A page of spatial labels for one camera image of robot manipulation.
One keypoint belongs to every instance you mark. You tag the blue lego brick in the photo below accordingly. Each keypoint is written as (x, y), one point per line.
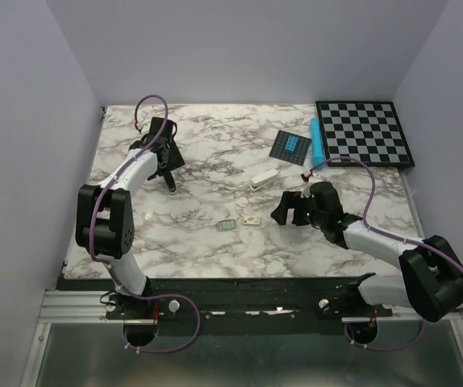
(291, 144)

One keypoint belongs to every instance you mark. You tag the aluminium rail frame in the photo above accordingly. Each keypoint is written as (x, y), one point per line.
(75, 345)

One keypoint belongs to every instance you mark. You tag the white stapler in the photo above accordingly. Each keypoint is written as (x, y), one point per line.
(263, 179)

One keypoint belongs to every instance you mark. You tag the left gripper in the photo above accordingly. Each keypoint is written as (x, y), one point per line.
(174, 160)

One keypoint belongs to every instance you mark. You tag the black white chessboard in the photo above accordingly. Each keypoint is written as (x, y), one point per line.
(368, 131)

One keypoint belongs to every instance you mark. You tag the staple tray with staples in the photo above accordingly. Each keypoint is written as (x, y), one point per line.
(226, 225)

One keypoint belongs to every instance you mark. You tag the black metal stapler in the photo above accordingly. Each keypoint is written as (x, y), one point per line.
(170, 182)

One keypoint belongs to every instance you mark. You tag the dark grey lego baseplate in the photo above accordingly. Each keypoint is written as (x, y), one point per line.
(277, 150)

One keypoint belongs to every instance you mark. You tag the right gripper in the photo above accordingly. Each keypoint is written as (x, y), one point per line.
(289, 199)

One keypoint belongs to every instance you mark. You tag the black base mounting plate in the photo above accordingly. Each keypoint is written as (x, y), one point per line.
(236, 306)

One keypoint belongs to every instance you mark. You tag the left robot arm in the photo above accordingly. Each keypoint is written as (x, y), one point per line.
(104, 220)

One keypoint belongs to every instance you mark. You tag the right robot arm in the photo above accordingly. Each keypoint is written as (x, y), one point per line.
(430, 280)

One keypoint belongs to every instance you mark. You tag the blue toy microphone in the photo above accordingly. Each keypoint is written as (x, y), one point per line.
(318, 157)

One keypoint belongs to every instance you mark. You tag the staple box sleeve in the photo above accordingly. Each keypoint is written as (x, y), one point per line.
(251, 220)

